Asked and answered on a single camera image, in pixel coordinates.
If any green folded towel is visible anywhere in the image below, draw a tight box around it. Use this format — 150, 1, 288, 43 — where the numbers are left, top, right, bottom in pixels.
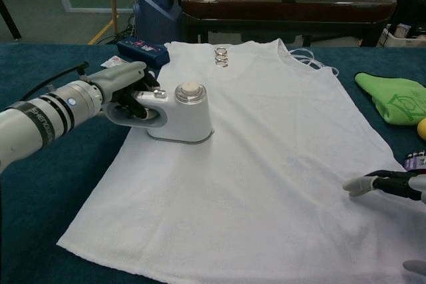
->
354, 71, 426, 125

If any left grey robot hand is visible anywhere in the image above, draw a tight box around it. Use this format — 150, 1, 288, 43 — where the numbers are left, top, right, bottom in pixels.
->
87, 61, 160, 120

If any blue felt table cover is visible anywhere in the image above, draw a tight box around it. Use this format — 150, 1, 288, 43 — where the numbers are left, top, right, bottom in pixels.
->
0, 43, 426, 284

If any black stand leg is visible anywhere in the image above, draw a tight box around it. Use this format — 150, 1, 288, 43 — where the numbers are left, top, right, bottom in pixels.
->
0, 0, 23, 41

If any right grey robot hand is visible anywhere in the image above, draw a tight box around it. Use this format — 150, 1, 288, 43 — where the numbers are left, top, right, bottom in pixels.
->
342, 169, 426, 277

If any black yellow packet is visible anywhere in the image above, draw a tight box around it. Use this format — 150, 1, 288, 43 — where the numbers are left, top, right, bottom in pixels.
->
403, 150, 426, 174

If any white handheld garment steamer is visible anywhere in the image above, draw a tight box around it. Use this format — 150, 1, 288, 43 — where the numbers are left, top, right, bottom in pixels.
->
106, 81, 214, 145

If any dark blue patterned box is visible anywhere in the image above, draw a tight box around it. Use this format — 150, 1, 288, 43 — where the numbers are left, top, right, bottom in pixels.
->
116, 37, 171, 66

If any white storage box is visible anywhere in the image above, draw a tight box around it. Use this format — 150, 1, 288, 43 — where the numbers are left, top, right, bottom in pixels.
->
379, 23, 426, 48

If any brown mahjong table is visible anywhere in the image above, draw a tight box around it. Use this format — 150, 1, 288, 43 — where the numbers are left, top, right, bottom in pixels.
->
181, 0, 397, 47

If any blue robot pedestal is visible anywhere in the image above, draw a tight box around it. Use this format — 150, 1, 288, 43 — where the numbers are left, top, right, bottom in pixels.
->
134, 0, 183, 45

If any white sleeveless top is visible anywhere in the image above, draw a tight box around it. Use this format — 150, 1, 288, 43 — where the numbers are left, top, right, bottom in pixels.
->
56, 38, 426, 284

